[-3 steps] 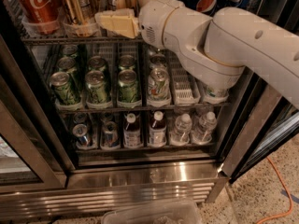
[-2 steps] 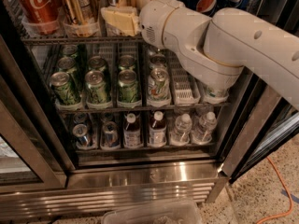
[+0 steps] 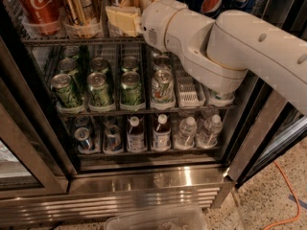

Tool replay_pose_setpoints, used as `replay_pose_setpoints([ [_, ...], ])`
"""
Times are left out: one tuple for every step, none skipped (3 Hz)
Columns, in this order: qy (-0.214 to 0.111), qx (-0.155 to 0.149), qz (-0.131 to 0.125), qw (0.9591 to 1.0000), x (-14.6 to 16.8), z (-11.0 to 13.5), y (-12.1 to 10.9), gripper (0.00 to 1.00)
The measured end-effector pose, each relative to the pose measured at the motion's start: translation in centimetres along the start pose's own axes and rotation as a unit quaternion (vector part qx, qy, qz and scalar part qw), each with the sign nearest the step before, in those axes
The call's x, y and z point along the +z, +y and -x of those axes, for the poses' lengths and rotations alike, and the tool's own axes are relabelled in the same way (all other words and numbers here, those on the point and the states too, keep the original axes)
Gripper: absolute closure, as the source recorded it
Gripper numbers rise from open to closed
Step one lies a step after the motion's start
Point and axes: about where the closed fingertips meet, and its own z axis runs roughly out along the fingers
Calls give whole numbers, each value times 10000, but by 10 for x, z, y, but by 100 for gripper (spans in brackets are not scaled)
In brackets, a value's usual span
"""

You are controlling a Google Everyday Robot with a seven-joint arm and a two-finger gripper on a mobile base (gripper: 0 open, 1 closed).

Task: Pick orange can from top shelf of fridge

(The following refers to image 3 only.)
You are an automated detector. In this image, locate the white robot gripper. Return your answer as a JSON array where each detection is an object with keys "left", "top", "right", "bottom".
[{"left": 106, "top": 0, "right": 187, "bottom": 52}]

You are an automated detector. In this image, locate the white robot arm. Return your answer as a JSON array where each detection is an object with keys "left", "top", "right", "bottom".
[{"left": 106, "top": 0, "right": 307, "bottom": 115}]

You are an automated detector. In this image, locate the green can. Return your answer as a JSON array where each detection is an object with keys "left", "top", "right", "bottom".
[
  {"left": 90, "top": 57, "right": 112, "bottom": 76},
  {"left": 51, "top": 74, "right": 83, "bottom": 108},
  {"left": 121, "top": 57, "right": 139, "bottom": 73},
  {"left": 87, "top": 72, "right": 114, "bottom": 107},
  {"left": 121, "top": 71, "right": 143, "bottom": 105},
  {"left": 58, "top": 58, "right": 84, "bottom": 94}
]

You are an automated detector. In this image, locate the gold can left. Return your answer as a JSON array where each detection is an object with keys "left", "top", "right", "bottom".
[{"left": 64, "top": 0, "right": 100, "bottom": 38}]

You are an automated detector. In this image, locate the white can behind middle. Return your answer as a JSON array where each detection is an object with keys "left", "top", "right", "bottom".
[{"left": 153, "top": 56, "right": 172, "bottom": 72}]

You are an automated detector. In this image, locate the white diet 7up can front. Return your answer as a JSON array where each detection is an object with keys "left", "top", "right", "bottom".
[{"left": 152, "top": 70, "right": 174, "bottom": 104}]

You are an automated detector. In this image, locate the green can behind left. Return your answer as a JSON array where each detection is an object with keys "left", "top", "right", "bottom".
[{"left": 58, "top": 58, "right": 84, "bottom": 94}]

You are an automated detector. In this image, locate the red Coca-Cola can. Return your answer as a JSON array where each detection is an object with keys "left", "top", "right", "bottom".
[{"left": 18, "top": 0, "right": 60, "bottom": 35}]

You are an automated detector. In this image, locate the empty white can tray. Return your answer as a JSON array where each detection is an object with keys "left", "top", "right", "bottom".
[{"left": 170, "top": 54, "right": 205, "bottom": 108}]

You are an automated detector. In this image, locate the green can front left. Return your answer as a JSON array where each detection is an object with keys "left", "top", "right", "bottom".
[{"left": 51, "top": 74, "right": 83, "bottom": 108}]

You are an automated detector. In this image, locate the stainless steel fridge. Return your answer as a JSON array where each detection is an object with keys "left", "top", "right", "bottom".
[{"left": 0, "top": 0, "right": 307, "bottom": 227}]

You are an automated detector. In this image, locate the white can front right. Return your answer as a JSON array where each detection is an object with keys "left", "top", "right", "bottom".
[{"left": 209, "top": 90, "right": 234, "bottom": 101}]

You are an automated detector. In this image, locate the small blue can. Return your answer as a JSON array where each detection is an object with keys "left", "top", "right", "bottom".
[
  {"left": 105, "top": 125, "right": 122, "bottom": 153},
  {"left": 74, "top": 127, "right": 94, "bottom": 151}
]

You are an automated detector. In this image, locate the small blue can left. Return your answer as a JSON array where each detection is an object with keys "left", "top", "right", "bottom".
[{"left": 74, "top": 127, "right": 94, "bottom": 151}]

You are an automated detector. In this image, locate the fridge glass door right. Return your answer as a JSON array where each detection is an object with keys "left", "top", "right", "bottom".
[{"left": 234, "top": 0, "right": 307, "bottom": 189}]

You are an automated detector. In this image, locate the fridge glass door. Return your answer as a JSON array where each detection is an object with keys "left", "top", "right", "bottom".
[
  {"left": 0, "top": 79, "right": 68, "bottom": 199},
  {"left": 234, "top": 0, "right": 307, "bottom": 189}
]

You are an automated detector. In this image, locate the fridge glass door left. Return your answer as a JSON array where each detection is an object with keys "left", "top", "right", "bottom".
[{"left": 0, "top": 79, "right": 68, "bottom": 199}]

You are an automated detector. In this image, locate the clear water bottle left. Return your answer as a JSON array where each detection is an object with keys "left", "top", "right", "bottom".
[{"left": 175, "top": 116, "right": 197, "bottom": 150}]

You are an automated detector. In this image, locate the clear water bottle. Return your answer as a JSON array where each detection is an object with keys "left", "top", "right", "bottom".
[
  {"left": 198, "top": 114, "right": 223, "bottom": 149},
  {"left": 175, "top": 116, "right": 197, "bottom": 150}
]

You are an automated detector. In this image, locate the dark juice bottle right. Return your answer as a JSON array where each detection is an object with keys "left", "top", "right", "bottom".
[{"left": 153, "top": 114, "right": 171, "bottom": 151}]

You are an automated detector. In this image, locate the dark juice bottle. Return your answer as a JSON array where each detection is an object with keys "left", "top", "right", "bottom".
[
  {"left": 153, "top": 114, "right": 171, "bottom": 151},
  {"left": 127, "top": 116, "right": 145, "bottom": 152}
]

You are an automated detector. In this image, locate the dark juice bottle left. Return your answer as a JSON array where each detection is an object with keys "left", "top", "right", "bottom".
[{"left": 127, "top": 116, "right": 145, "bottom": 152}]

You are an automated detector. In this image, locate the clear water bottle right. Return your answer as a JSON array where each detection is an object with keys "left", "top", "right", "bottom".
[{"left": 198, "top": 114, "right": 223, "bottom": 149}]

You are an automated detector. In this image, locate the clear plastic bin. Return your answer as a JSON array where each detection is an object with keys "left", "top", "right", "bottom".
[{"left": 104, "top": 204, "right": 208, "bottom": 230}]

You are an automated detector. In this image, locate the orange power cable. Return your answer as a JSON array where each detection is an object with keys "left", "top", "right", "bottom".
[{"left": 262, "top": 160, "right": 302, "bottom": 230}]

